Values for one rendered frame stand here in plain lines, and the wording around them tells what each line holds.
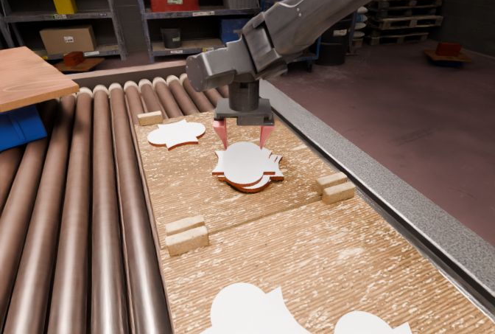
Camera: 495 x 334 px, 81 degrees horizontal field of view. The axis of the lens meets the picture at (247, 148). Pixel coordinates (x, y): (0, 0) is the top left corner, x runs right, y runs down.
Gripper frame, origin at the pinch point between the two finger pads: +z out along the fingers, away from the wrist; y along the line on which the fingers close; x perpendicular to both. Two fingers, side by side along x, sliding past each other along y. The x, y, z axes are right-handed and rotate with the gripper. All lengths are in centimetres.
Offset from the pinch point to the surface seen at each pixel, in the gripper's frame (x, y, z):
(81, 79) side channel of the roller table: 46, -55, 3
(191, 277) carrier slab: -27.4, -7.1, 3.1
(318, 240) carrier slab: -21.7, 11.2, 3.0
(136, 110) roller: 26.7, -30.9, 5.4
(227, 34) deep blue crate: 420, -22, 71
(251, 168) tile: -7.4, 1.4, 0.2
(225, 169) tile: -7.5, -3.4, 0.3
